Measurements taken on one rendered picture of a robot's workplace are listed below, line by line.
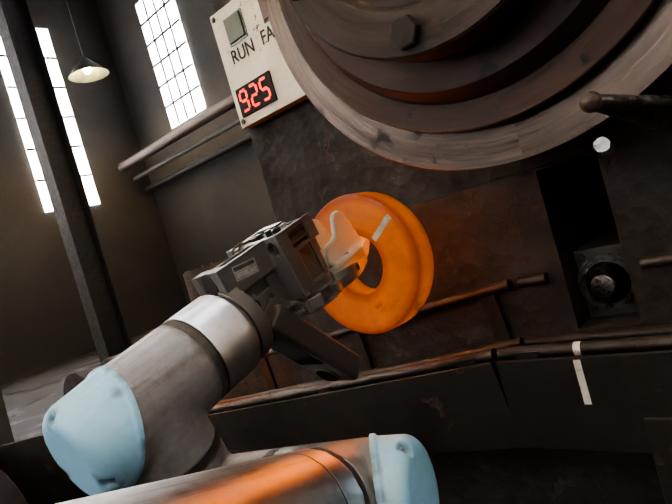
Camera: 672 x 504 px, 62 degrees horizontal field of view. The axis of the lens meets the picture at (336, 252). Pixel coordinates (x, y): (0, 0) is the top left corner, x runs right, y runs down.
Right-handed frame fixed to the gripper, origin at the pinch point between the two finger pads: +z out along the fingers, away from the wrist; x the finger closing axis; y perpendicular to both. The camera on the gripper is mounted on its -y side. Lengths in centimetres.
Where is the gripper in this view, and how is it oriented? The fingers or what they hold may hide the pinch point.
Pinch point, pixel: (360, 246)
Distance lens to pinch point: 62.1
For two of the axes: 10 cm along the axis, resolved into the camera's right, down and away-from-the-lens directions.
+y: -4.4, -8.7, -2.2
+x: -7.2, 2.0, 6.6
